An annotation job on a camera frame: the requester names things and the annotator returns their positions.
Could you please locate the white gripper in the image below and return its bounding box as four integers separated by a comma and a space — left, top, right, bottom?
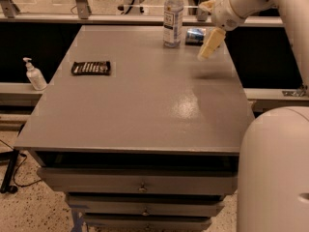
198, 0, 245, 60

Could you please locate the silver blue redbull can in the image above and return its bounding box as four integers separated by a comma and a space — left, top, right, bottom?
185, 28, 206, 45

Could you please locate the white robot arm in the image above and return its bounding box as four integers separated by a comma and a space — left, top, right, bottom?
198, 0, 309, 232

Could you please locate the clear plastic water bottle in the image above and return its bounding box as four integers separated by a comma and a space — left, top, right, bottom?
163, 0, 184, 47

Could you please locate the black snack packet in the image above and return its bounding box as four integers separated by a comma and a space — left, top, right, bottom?
71, 61, 111, 75

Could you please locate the grey drawer cabinet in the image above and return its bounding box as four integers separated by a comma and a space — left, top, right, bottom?
14, 25, 255, 232

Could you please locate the white pump dispenser bottle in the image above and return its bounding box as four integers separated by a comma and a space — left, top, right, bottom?
23, 57, 47, 91

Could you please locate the middle grey drawer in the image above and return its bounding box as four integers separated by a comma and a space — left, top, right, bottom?
66, 193, 224, 217

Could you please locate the grey drawer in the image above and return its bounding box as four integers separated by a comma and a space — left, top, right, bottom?
38, 167, 238, 195
66, 193, 224, 217
84, 214, 211, 231

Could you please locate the top grey drawer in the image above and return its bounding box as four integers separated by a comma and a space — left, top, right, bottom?
38, 167, 238, 195

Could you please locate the bottom grey drawer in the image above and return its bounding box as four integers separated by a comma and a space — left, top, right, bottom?
84, 214, 211, 231

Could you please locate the metal railing bracket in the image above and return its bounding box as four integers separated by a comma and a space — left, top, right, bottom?
282, 85, 308, 97

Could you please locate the black floor cable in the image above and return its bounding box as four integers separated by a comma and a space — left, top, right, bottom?
0, 138, 42, 193

